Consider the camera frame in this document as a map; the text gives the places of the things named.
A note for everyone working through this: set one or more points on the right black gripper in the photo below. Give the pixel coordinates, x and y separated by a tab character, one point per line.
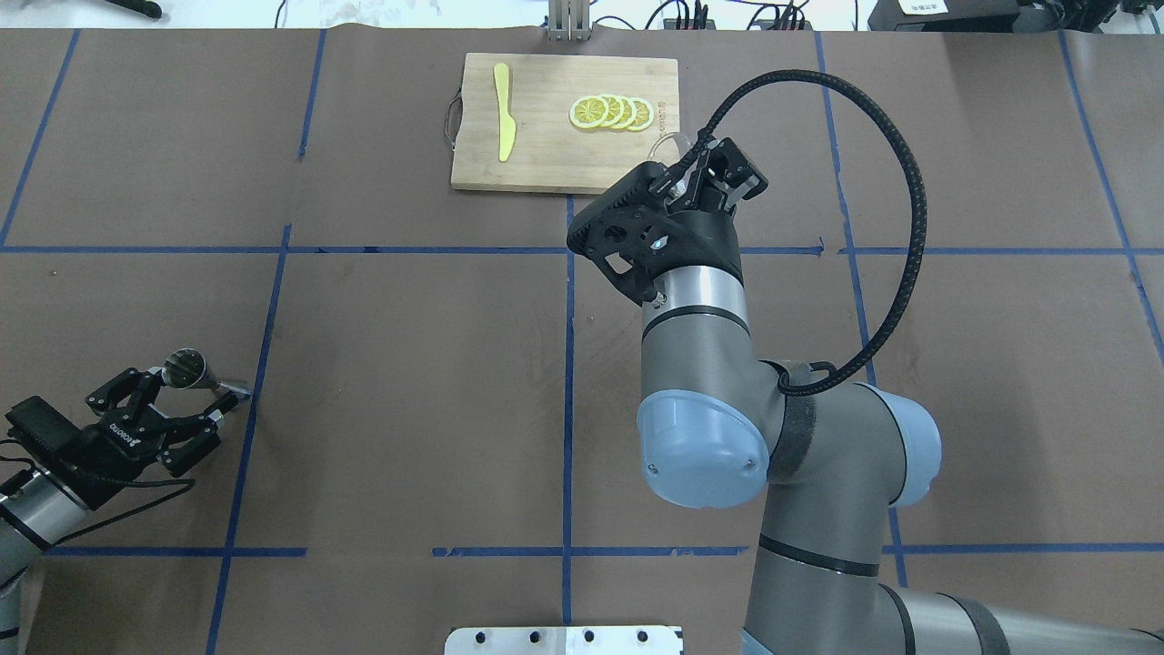
705	239

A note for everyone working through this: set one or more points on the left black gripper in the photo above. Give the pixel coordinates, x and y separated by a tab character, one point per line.
102	448

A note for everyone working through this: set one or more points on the clear glass cup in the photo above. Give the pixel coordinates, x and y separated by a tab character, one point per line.
665	156

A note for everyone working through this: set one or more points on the steel double jigger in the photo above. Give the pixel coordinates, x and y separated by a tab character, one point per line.
188	369

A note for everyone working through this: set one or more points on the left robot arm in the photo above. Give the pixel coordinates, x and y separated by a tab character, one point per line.
39	516

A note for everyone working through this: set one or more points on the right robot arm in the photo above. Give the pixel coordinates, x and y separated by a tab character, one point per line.
719	427

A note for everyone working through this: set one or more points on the back lemon slice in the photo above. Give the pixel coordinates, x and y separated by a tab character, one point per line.
645	114

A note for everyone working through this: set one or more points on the wooden cutting board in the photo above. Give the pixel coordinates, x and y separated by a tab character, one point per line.
550	155

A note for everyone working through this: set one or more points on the yellow plastic knife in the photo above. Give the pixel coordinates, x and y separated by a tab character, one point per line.
507	124

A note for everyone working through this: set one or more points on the black box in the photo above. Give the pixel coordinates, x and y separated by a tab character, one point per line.
1005	17

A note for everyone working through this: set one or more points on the brown paper table cover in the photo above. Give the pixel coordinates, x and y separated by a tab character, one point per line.
444	430

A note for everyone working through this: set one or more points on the aluminium frame post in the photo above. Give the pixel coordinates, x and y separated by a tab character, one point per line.
569	21

